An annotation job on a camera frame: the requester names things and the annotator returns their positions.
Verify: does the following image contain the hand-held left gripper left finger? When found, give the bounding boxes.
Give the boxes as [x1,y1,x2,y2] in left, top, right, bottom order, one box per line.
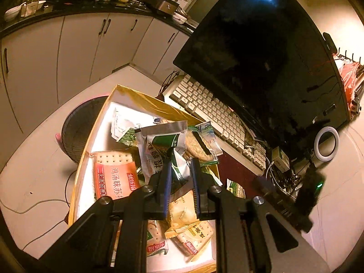
[40,148,174,273]

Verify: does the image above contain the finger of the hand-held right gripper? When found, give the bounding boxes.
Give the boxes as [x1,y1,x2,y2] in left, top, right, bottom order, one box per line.
[252,176,313,234]

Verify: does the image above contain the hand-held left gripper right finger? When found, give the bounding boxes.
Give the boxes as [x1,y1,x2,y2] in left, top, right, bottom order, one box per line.
[190,157,330,273]

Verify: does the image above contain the green white snack packet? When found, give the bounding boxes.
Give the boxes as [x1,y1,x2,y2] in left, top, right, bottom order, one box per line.
[135,121,191,185]

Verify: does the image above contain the gold cardboard box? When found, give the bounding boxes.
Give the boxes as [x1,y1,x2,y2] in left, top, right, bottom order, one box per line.
[68,84,225,273]

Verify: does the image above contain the yellow snack bag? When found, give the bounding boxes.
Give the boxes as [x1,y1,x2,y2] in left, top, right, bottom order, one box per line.
[166,189,201,238]

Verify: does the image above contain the small green snack packet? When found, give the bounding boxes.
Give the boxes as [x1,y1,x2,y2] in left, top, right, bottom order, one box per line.
[226,179,246,199]

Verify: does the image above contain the yellow label cracker packet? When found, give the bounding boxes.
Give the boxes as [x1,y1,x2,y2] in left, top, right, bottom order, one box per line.
[171,220,215,262]

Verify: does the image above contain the small white device box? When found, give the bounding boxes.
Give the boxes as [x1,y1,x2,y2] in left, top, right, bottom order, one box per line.
[271,146,291,172]

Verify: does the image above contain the rice cracker seaweed packet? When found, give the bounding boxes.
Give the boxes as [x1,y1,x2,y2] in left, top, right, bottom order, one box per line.
[183,121,224,167]

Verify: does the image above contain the green red label cracker packet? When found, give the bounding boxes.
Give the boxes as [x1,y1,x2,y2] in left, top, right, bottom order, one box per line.
[146,220,169,257]

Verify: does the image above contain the white grey snack packet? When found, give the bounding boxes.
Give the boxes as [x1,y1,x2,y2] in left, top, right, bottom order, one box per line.
[110,106,160,147]

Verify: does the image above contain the white keyboard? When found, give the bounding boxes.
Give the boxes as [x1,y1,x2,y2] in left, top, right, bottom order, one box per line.
[163,74,268,177]

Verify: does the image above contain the black floor fan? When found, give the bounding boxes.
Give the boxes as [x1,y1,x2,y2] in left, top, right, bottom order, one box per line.
[61,97,110,165]

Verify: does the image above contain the red plastic bag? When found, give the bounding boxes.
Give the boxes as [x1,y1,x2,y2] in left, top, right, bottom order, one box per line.
[337,58,364,109]

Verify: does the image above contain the black webcam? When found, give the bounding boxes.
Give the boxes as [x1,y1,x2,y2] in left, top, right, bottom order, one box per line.
[323,32,339,53]

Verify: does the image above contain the black computer monitor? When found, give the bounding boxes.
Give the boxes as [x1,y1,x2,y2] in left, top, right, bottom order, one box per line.
[173,0,351,148]

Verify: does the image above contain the white lower kitchen cabinets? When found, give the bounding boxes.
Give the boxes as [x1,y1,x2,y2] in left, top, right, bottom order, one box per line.
[0,13,194,171]

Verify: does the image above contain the white dish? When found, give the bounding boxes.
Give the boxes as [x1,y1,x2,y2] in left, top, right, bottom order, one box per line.
[172,11,188,25]

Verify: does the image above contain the silver electric cooker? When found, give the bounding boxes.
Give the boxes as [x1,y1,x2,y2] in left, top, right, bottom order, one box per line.
[152,0,180,16]

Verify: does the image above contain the black kitchen countertop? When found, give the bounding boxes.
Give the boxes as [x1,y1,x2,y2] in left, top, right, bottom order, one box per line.
[0,0,197,39]

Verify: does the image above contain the white ring light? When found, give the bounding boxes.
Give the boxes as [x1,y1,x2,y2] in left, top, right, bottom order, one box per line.
[313,127,340,162]

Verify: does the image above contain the grey floor cable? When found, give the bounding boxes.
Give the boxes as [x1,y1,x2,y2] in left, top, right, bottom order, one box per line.
[0,197,70,215]

